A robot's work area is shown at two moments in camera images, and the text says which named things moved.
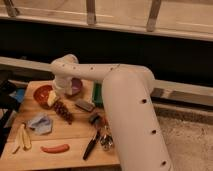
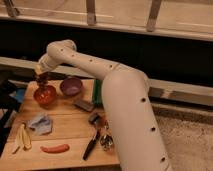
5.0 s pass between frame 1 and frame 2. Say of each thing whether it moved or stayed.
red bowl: stayed
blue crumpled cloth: stayed
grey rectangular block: stayed
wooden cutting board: stayed
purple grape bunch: moved
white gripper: moved
